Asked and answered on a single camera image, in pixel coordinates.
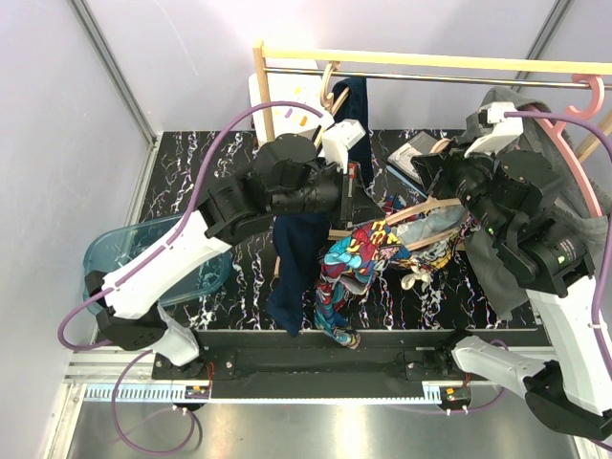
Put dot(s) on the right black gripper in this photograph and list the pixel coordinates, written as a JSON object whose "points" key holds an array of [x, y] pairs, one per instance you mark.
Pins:
{"points": [[437, 169]]}

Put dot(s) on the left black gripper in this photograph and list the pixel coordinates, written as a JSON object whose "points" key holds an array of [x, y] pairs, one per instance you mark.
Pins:
{"points": [[357, 204]]}

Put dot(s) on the beige hanger of comic shorts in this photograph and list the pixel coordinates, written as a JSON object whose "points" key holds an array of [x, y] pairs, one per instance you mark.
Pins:
{"points": [[427, 223]]}

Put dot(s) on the navy blue shorts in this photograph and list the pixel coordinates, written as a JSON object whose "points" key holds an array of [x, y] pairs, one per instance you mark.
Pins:
{"points": [[298, 239]]}

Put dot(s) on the colourful comic print shorts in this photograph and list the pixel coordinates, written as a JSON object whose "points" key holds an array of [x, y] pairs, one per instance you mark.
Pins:
{"points": [[351, 265]]}

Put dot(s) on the beige hanger of navy shorts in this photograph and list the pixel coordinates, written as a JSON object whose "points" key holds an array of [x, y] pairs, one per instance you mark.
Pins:
{"points": [[326, 98]]}

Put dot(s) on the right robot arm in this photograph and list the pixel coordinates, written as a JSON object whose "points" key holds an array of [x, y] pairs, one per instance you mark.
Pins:
{"points": [[512, 199]]}

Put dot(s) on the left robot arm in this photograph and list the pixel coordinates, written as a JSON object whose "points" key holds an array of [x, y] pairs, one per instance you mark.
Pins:
{"points": [[286, 177]]}

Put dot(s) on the grey shorts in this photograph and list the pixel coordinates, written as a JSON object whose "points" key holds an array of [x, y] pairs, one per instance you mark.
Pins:
{"points": [[498, 284]]}

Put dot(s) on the pink plastic hanger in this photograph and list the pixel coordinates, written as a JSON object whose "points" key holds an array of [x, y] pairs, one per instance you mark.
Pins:
{"points": [[569, 143]]}

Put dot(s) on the grey booklet with label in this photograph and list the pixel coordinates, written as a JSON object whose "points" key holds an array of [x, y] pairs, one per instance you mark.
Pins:
{"points": [[401, 158]]}

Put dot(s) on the white box with stickers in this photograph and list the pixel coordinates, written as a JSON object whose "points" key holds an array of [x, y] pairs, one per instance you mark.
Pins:
{"points": [[298, 88]]}

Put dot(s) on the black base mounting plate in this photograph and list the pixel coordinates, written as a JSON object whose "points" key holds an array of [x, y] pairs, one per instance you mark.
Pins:
{"points": [[402, 369]]}

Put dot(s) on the blue transparent plastic bin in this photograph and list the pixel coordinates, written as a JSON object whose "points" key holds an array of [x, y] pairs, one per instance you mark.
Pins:
{"points": [[118, 247]]}

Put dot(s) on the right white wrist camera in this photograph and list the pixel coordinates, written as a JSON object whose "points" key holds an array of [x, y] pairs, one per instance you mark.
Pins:
{"points": [[490, 130]]}

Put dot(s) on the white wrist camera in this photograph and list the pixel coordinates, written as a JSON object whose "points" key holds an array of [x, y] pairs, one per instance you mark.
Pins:
{"points": [[338, 140], [490, 130]]}

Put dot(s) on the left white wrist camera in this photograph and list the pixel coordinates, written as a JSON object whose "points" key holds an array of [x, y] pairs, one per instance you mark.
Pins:
{"points": [[338, 140]]}

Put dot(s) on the metal clothes rail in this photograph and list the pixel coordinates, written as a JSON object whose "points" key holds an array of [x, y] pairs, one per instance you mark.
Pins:
{"points": [[519, 83]]}

